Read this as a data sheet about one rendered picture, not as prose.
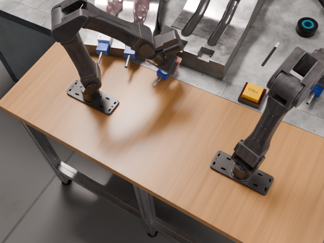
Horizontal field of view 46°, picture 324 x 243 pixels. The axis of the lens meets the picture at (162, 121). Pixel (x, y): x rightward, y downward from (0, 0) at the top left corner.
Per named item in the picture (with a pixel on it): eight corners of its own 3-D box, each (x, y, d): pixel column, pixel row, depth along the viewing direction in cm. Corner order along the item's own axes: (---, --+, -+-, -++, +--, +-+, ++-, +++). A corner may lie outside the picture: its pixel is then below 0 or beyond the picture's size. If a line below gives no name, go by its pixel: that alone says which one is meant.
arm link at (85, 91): (95, 63, 133) (78, 65, 133) (97, 83, 128) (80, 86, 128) (98, 74, 138) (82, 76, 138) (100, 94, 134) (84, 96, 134)
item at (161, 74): (159, 93, 142) (158, 85, 137) (148, 87, 143) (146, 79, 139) (177, 69, 147) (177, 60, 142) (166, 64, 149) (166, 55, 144)
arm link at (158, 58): (165, 43, 129) (158, 37, 123) (169, 58, 128) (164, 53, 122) (146, 50, 131) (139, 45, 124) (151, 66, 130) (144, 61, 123)
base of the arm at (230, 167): (220, 139, 122) (210, 156, 119) (279, 168, 116) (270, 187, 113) (218, 150, 129) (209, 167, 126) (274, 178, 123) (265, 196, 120)
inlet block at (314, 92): (311, 111, 135) (316, 102, 131) (298, 104, 137) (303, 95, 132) (327, 86, 141) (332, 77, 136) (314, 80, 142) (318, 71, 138)
